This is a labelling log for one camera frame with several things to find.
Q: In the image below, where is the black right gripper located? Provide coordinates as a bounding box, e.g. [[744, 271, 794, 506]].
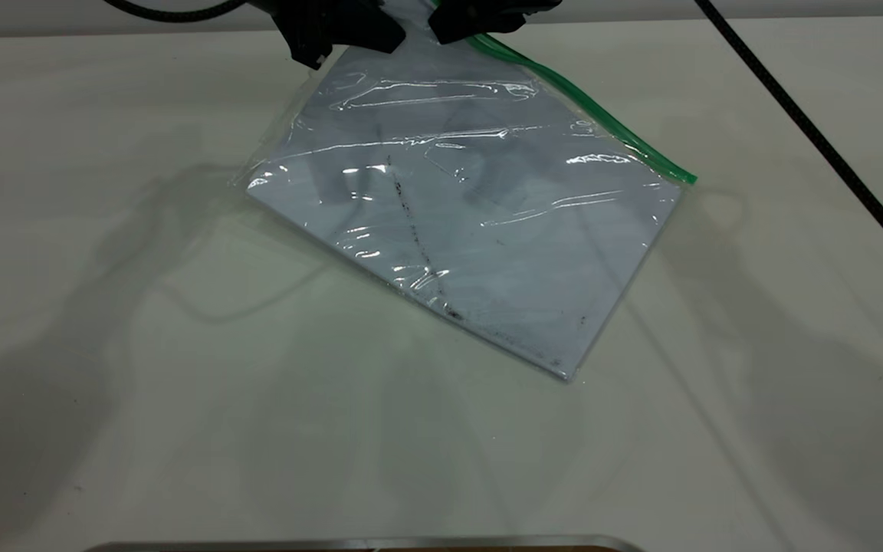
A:
[[428, 0, 565, 45]]

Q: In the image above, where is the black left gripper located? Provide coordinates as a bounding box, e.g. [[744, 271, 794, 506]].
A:
[[246, 0, 408, 71]]

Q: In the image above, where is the clear zip bag green zipper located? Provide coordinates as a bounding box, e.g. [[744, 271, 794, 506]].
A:
[[231, 0, 699, 383]]

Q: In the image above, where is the silver metal bar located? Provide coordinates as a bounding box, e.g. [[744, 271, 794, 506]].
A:
[[85, 534, 645, 552]]

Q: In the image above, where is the thick black braided cable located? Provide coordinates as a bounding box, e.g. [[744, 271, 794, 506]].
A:
[[693, 0, 883, 284], [103, 0, 249, 23]]

